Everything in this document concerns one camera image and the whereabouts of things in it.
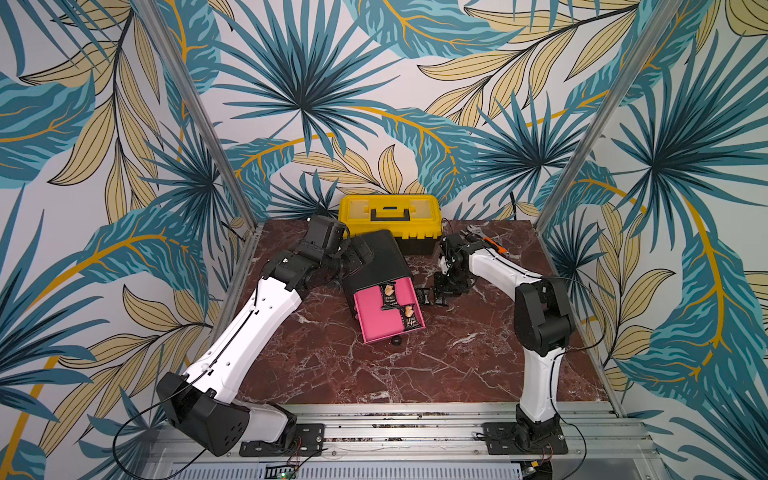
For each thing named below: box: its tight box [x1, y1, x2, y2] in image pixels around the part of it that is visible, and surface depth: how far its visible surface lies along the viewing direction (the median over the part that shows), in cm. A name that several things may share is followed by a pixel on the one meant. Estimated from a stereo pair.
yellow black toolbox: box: [338, 194, 443, 256], surface depth 102 cm
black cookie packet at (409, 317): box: [401, 304, 422, 331], surface depth 83 cm
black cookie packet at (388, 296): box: [380, 282, 400, 311], surface depth 85 cm
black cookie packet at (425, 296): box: [416, 287, 435, 305], surface depth 99 cm
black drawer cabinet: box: [342, 230, 413, 318], surface depth 87 cm
